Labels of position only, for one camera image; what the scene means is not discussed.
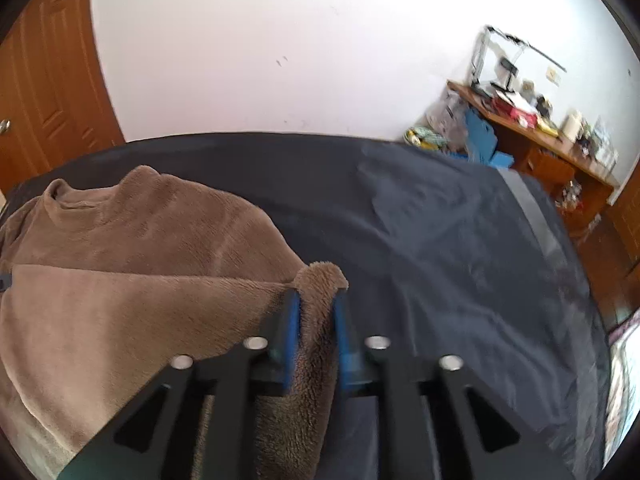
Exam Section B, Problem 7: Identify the red box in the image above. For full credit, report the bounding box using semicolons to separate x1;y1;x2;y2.
492;95;538;128

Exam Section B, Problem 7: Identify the wooden door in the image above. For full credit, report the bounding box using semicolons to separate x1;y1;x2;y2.
0;0;126;196

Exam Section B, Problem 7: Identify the white jar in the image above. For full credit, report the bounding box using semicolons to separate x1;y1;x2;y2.
560;110;586;141

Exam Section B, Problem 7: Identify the dark grey bed sheet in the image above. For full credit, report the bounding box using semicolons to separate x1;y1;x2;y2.
0;132;613;480

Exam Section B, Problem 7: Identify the small black desk stand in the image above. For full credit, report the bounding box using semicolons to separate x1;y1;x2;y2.
492;57;518;93

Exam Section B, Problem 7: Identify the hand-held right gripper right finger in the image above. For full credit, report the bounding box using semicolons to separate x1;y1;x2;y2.
332;290;576;480

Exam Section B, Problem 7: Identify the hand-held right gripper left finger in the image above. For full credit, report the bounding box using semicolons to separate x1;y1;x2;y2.
57;290;303;480

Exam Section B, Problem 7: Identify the patterned quilt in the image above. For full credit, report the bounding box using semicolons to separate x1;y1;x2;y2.
602;310;640;466

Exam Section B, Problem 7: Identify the wooden desk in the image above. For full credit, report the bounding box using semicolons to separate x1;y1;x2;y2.
446;79;621;221

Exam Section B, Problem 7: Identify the brown fleece sweater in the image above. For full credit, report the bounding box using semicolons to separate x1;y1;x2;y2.
0;165;351;480

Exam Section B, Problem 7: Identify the clear plastic bag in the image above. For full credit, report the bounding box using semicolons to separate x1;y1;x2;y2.
425;90;466;136

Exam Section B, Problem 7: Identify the black desk lamp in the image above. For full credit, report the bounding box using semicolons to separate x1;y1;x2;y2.
470;25;568;96

